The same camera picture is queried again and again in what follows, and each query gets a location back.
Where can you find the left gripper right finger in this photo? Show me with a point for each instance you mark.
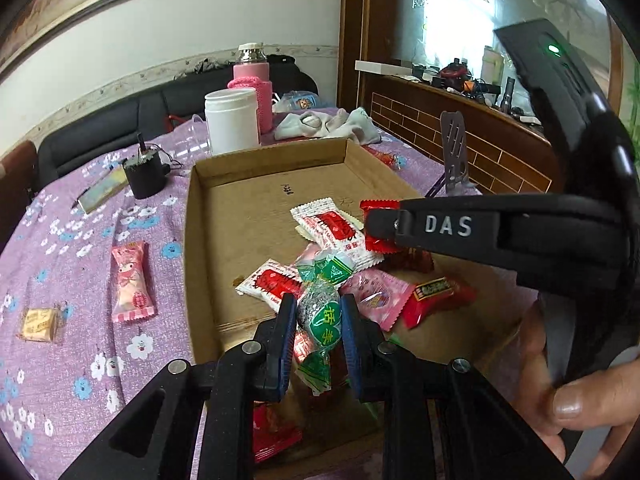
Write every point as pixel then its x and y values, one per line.
pixel 439 417

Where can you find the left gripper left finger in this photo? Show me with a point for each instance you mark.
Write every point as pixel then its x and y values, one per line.
pixel 196 420

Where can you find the red yellow-label snack pack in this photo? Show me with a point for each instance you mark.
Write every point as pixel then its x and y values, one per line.
pixel 438 295

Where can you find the dark red foil pack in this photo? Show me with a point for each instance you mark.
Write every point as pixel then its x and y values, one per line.
pixel 410 259

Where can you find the green candy strip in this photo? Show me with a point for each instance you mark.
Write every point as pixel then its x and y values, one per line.
pixel 319 316

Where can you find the white red sachet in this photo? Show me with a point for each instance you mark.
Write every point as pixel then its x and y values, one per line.
pixel 354 249
pixel 270 282

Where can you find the small red candy pack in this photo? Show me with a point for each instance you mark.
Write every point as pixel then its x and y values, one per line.
pixel 379 225

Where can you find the plastic bag with snacks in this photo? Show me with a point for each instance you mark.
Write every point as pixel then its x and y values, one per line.
pixel 295 100

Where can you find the person right hand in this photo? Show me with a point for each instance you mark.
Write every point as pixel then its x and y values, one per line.
pixel 605 398

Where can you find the wooden sideboard counter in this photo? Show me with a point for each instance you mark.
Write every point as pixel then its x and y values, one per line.
pixel 497 153

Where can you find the pink cartoon snack pack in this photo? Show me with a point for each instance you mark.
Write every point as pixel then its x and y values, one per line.
pixel 133 301

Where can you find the purple floral tablecloth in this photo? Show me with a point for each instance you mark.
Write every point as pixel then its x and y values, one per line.
pixel 55 398

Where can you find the white crumpled cloth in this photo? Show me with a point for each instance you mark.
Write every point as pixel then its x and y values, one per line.
pixel 356 126

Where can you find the smartphone with yellow case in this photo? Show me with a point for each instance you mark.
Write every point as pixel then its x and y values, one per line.
pixel 104 188

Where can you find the white box on counter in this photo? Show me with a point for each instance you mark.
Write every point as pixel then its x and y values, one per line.
pixel 383 69

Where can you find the brown armchair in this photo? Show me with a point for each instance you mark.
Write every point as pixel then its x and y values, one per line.
pixel 18 178

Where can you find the black leather sofa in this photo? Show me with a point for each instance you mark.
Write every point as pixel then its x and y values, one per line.
pixel 148 114

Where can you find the white plastic jar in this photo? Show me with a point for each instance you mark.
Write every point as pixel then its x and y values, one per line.
pixel 231 119

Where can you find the pink knitted thermos bottle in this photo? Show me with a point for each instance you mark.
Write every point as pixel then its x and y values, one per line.
pixel 252 70

